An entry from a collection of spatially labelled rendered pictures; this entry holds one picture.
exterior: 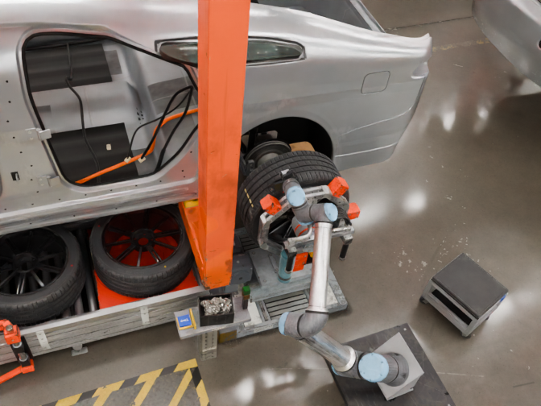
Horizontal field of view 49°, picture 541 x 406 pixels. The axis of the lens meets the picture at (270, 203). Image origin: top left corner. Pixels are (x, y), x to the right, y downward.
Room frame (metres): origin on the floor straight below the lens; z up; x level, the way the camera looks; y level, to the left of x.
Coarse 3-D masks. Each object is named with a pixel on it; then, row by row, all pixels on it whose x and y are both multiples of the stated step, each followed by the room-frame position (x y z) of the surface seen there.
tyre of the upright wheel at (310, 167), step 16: (272, 160) 2.44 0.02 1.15; (288, 160) 2.43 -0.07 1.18; (304, 160) 2.45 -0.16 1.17; (320, 160) 2.50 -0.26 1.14; (256, 176) 2.36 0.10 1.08; (272, 176) 2.33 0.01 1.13; (304, 176) 2.32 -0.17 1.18; (320, 176) 2.35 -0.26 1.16; (240, 192) 2.35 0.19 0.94; (256, 192) 2.27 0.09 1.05; (240, 208) 2.30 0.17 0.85; (256, 208) 2.19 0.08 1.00; (256, 224) 2.19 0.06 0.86; (256, 240) 2.20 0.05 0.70
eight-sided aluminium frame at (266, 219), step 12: (312, 192) 2.28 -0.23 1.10; (324, 192) 2.28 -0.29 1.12; (288, 204) 2.18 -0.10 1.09; (348, 204) 2.34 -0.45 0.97; (264, 216) 2.16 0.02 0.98; (276, 216) 2.15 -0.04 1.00; (264, 228) 2.12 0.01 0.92; (264, 240) 2.13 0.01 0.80; (276, 252) 2.16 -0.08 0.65; (300, 252) 2.24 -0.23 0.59
